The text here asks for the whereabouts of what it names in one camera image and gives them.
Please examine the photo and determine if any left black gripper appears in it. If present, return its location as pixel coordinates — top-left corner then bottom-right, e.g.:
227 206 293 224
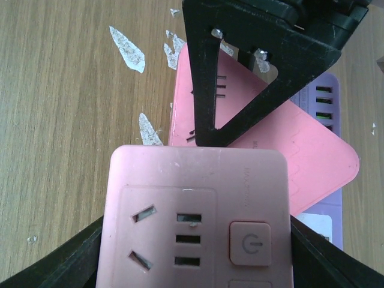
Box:
215 1 369 51

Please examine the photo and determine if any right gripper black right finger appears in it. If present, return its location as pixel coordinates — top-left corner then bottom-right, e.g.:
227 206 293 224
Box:
290 216 383 288

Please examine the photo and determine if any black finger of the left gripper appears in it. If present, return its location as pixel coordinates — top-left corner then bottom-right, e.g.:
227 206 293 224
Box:
182 1 342 147

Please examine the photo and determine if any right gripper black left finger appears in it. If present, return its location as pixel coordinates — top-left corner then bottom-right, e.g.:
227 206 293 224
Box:
1 217 103 288

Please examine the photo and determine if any purple power strip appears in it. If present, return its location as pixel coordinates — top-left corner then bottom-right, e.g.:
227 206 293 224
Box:
290 73 343 250

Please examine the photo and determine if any pink triangular socket adapter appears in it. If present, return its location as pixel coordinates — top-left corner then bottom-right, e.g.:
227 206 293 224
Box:
168 46 359 215

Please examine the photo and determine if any pink cube socket adapter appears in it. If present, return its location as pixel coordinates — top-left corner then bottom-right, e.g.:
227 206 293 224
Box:
96 145 293 287

